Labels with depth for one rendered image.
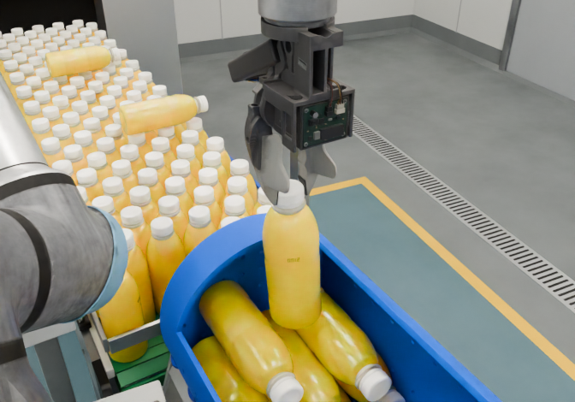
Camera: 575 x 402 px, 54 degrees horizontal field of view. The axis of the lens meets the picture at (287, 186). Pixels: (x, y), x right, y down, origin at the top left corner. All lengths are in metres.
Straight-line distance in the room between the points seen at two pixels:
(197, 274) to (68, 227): 0.24
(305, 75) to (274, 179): 0.13
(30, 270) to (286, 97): 0.27
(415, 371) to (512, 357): 1.60
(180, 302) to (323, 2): 0.43
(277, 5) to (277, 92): 0.08
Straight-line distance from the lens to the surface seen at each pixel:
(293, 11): 0.52
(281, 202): 0.65
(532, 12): 5.01
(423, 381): 0.81
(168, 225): 1.02
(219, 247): 0.75
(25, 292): 0.51
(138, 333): 1.01
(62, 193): 0.59
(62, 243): 0.55
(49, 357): 1.14
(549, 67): 4.92
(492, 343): 2.43
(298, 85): 0.54
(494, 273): 2.77
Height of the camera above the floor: 1.68
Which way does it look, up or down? 31 degrees down
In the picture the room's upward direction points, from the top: straight up
